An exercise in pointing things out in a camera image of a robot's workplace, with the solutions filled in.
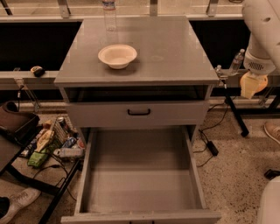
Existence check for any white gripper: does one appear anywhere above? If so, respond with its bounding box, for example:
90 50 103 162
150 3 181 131
240 51 276 99

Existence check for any orange fruit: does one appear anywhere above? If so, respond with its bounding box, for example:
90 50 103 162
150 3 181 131
256 75 268 92

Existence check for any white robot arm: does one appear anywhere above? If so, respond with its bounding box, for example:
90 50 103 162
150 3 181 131
241 0 280 224

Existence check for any grey drawer cabinet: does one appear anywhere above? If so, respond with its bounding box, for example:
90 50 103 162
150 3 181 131
54 15 221 130

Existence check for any closed grey upper drawer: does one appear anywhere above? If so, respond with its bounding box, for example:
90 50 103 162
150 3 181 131
66 101 209 128

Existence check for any open grey bottom drawer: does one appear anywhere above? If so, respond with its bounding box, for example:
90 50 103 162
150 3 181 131
61 127 221 224

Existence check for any small plastic bottle on ledge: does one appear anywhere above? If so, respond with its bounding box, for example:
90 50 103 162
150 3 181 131
229 49 245 76

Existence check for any black stand leg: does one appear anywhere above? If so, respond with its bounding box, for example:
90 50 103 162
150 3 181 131
221 80 249 137

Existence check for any tan shoe at right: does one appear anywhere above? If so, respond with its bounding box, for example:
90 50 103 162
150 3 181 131
264 122 280 144

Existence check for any black object on floor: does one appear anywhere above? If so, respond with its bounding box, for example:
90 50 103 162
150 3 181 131
264 169 280 180

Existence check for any clear plastic water bottle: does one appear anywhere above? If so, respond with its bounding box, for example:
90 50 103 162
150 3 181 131
102 0 117 32

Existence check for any yellow black tape measure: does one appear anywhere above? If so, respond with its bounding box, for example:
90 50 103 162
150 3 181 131
31 66 46 78

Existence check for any green snack bag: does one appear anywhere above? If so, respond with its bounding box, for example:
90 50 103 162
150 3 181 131
27 149 51 169

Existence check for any white sneaker lower left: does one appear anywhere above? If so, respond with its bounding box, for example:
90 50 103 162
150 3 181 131
0 187 41 224

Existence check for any black power adapter with cable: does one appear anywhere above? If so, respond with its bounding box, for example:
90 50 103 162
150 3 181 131
193 101 231 168

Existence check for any black drawer handle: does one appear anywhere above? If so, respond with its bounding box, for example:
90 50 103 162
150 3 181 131
127 108 151 116

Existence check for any wire basket of snacks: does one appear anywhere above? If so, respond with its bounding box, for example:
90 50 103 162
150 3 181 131
35 116 85 159

